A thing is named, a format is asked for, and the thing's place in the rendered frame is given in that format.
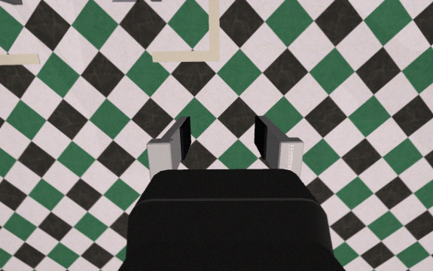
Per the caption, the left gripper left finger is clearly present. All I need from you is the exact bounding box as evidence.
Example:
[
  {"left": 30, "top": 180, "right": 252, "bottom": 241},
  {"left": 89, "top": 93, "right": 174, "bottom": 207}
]
[{"left": 146, "top": 115, "right": 193, "bottom": 180}]

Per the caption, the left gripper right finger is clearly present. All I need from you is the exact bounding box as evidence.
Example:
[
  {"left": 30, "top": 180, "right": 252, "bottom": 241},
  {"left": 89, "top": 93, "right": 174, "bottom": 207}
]
[{"left": 253, "top": 114, "right": 305, "bottom": 178}]

